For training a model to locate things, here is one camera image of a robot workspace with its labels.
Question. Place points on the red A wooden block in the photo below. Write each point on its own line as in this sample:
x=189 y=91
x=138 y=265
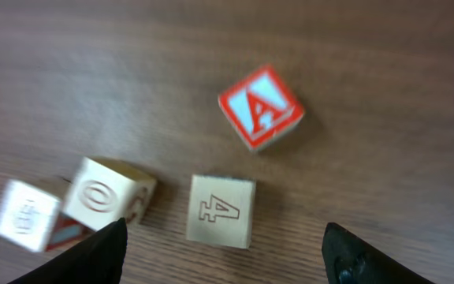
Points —
x=261 y=108

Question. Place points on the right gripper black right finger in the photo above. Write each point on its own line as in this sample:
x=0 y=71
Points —
x=349 y=259

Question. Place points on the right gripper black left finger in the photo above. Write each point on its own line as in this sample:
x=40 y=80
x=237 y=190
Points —
x=97 y=259

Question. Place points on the plain wooden block green side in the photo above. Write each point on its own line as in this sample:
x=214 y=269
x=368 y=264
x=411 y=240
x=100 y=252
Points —
x=220 y=211

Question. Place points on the plain engraved wooden block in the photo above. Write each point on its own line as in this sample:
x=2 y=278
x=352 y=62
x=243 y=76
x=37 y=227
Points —
x=31 y=214

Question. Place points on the green J wooden block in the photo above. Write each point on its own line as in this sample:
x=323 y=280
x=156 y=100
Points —
x=105 y=190

